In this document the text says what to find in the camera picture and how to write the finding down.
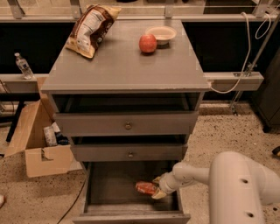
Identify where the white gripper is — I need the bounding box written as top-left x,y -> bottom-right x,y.
151,172 -> 190,200

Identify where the red coke can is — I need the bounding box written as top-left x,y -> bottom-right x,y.
136,181 -> 158,195

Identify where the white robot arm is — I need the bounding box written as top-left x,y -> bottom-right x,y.
152,151 -> 280,224

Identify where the grey open bottom drawer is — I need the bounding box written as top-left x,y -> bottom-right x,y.
73,161 -> 190,224

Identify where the grey top drawer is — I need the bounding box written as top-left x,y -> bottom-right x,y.
54,112 -> 198,137

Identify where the grey wooden drawer cabinet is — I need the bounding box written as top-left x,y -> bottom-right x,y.
40,19 -> 212,224

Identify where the grey middle drawer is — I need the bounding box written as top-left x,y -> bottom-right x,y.
71,143 -> 187,162

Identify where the can inside cardboard box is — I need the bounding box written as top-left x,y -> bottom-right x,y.
44,126 -> 57,147

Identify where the open cardboard box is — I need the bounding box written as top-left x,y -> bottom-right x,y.
4,78 -> 81,178

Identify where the red apple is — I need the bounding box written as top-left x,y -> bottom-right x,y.
138,34 -> 157,53

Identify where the white paper bowl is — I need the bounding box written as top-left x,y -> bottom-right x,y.
145,25 -> 177,46

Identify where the brown chip bag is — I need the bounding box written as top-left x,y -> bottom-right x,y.
66,4 -> 121,59

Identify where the clear plastic water bottle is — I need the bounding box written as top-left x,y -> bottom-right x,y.
15,52 -> 33,80

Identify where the grey metal stand pole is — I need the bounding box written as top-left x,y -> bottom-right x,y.
230,14 -> 280,116

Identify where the black floor cable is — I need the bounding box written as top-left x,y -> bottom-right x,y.
55,178 -> 88,224

